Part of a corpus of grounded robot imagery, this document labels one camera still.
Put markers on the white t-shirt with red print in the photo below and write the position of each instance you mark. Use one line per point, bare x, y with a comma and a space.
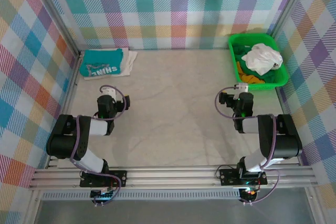
260, 58

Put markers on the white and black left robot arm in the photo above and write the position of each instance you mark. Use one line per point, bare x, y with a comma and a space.
63, 145

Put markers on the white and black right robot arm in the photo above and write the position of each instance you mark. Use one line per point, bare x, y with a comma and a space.
286, 145

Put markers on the green plastic basket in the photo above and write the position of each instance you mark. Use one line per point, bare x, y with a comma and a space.
262, 86

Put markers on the yellow crumpled t-shirt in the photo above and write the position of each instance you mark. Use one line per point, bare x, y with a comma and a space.
249, 78

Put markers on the teal printed folded t-shirt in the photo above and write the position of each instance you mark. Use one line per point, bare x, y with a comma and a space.
102, 58

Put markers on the green crumpled t-shirt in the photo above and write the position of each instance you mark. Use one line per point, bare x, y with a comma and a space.
239, 51

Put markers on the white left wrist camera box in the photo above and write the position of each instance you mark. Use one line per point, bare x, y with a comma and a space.
109, 93

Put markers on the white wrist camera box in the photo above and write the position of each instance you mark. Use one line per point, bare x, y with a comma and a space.
242, 88
109, 93

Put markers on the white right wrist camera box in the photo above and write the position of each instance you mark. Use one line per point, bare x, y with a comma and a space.
242, 88

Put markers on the aluminium side rail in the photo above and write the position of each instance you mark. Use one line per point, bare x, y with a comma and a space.
69, 90
282, 100

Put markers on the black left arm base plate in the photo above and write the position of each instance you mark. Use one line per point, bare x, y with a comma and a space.
119, 178

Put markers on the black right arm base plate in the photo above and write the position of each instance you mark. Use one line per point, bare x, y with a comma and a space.
228, 176

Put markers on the aluminium corner post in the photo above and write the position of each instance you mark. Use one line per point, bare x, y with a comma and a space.
71, 37
289, 6

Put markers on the wide aluminium mounting rail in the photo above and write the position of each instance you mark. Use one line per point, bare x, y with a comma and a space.
170, 176

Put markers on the aluminium frame bar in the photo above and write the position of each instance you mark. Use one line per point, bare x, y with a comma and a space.
315, 208
32, 208

